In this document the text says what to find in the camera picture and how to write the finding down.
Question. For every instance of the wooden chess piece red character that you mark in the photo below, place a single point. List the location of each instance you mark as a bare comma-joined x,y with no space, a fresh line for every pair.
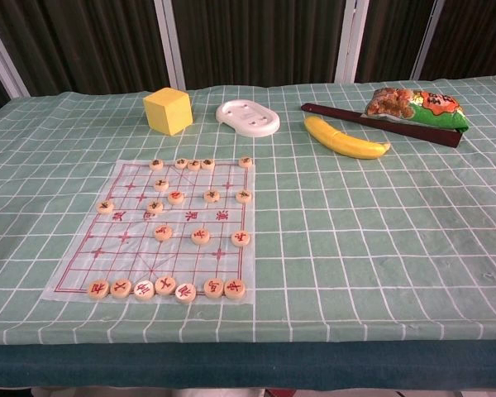
165,285
175,197
144,290
213,288
240,238
98,289
200,236
120,288
163,233
235,288
185,293

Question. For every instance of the chinese chess board sheet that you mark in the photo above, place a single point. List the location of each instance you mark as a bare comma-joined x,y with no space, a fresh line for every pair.
120,260

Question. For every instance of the white oval plastic tray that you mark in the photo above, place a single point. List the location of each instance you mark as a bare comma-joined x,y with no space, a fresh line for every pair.
248,118

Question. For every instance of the yellow toy banana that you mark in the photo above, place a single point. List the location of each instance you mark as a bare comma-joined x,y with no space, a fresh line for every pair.
343,140

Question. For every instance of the green checkered tablecloth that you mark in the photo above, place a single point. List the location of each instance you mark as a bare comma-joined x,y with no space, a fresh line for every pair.
355,231

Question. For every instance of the yellow foam cube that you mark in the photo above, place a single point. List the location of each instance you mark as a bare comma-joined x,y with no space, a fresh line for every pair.
167,111

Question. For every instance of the dark pleated curtain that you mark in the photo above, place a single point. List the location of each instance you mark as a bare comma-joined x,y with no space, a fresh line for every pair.
264,41

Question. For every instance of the dark teal table cover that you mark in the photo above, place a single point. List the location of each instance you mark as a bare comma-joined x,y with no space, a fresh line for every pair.
248,364

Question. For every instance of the dark red wooden stick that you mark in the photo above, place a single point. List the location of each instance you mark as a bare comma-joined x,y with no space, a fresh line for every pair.
417,133

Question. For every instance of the green orange snack bag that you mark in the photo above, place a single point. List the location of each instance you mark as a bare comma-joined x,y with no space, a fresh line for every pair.
421,107

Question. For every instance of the white frame post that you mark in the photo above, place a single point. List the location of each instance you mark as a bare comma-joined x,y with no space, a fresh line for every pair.
6,62
427,37
171,45
351,41

